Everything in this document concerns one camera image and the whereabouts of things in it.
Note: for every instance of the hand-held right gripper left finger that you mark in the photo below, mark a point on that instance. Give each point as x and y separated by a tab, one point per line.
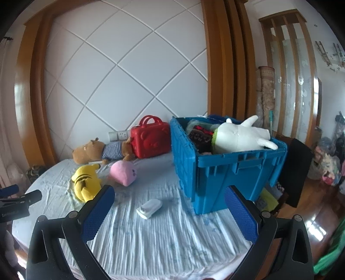
97	212

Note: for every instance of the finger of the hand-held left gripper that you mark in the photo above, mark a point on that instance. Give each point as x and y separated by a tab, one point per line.
9	190
31	197

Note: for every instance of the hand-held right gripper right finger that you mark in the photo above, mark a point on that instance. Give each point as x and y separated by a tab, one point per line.
241	212

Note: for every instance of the yellow plush toy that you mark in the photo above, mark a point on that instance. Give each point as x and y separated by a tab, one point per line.
85	183

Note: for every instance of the blue plastic crate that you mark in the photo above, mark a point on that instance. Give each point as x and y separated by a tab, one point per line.
215	177

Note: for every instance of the pink round plush toy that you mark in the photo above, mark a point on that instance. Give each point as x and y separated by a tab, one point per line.
122	172

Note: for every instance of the brown bear plush striped shirt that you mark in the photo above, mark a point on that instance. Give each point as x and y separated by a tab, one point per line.
86	153

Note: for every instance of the dark camouflage bag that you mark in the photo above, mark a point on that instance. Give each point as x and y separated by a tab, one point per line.
37	173

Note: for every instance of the yellow green box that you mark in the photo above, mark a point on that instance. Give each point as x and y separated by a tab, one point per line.
268	200

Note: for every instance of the small white case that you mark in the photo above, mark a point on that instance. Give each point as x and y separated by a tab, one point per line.
148	207

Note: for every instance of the black chair cover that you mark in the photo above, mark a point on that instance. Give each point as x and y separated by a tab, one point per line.
297	172

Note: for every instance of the light curtain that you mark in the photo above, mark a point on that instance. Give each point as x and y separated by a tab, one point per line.
6	121

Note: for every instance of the white plush toy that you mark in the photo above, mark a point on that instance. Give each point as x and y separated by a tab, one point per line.
237	137

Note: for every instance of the dark patterned cloth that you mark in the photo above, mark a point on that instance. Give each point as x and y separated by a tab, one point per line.
200	138

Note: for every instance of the red toy suitcase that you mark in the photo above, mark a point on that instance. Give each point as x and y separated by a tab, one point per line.
151	140

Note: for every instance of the teal stick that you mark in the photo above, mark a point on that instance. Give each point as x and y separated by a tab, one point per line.
271	121

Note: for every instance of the green cloth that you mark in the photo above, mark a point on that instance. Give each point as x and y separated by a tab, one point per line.
331	253

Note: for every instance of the blue fuzzy cloth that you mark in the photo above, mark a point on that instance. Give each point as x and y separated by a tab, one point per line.
217	116

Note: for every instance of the clear plastic bag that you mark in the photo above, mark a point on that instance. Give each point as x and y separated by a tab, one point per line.
196	122

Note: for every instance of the pile of bags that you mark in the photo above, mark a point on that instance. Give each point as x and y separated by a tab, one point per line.
328	158

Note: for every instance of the rolled patterned carpet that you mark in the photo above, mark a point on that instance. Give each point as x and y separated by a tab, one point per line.
265	99

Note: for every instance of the white padded headboard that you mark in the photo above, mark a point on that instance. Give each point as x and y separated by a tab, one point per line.
121	75

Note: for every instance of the wooden glass partition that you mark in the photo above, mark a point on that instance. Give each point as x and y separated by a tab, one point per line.
293	80

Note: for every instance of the white wall socket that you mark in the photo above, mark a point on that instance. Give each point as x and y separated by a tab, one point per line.
118	135

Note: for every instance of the wooden headboard frame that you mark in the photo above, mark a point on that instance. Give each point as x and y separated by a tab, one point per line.
229	67

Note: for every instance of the wall branch decoration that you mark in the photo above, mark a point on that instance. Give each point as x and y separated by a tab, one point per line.
331	55

